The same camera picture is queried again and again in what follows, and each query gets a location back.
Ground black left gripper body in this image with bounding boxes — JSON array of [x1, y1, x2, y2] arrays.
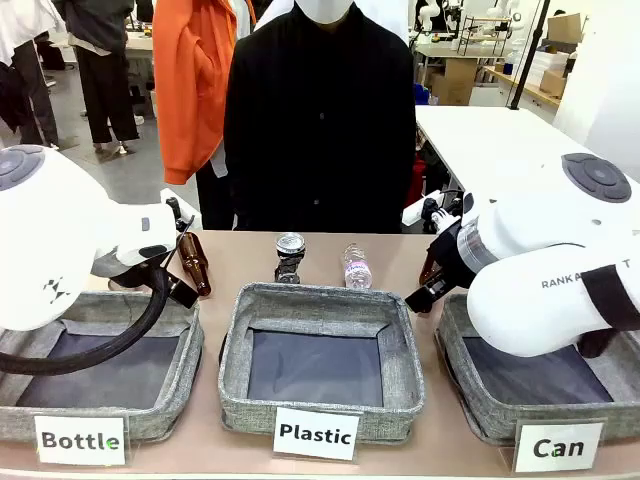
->
[[106, 260, 174, 294]]

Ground white Bottle label sign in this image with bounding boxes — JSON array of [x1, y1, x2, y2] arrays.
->
[[33, 414, 126, 466]]

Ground grey fabric basket marked Bottle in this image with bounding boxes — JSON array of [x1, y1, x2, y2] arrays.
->
[[0, 289, 205, 444]]

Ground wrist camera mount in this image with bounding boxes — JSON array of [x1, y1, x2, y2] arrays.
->
[[159, 188, 202, 236], [402, 190, 464, 235]]

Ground grey fabric basket marked Can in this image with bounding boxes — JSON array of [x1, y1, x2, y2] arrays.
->
[[434, 292, 640, 446]]

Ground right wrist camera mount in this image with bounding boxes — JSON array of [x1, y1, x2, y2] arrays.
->
[[402, 190, 464, 235]]

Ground person in black coat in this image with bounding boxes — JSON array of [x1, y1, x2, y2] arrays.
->
[[223, 0, 417, 235]]

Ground white Can label sign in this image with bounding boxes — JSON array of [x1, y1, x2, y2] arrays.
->
[[513, 422, 605, 474]]

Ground black slanted pole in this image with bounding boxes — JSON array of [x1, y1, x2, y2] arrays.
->
[[507, 0, 552, 111]]

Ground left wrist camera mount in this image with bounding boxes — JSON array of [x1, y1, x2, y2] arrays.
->
[[159, 188, 202, 236]]

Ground clear plastic bottle pink label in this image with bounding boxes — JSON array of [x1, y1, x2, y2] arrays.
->
[[342, 243, 374, 290]]

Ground cardboard box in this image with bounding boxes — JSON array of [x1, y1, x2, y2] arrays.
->
[[547, 12, 584, 45]]

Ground bystander in white top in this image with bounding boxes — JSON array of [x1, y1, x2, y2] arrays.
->
[[0, 0, 66, 151]]

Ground bystander in dark trousers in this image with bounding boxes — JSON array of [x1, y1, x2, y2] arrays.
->
[[52, 0, 146, 151]]

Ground grey fabric basket marked Plastic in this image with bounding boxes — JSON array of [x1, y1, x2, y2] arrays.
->
[[218, 282, 426, 446]]

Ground white Plastic label sign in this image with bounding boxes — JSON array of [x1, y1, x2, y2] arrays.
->
[[272, 406, 362, 461]]

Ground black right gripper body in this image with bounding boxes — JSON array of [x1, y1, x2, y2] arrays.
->
[[428, 221, 477, 290]]

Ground wooden workbench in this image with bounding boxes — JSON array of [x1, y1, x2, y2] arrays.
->
[[483, 64, 562, 110]]

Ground black wire rack shelf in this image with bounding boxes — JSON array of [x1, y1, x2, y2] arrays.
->
[[457, 14, 512, 57]]

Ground person in orange jacket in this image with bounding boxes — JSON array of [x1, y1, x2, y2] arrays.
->
[[152, 0, 257, 231]]

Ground crushed black metal can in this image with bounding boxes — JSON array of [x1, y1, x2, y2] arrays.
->
[[273, 232, 307, 284]]

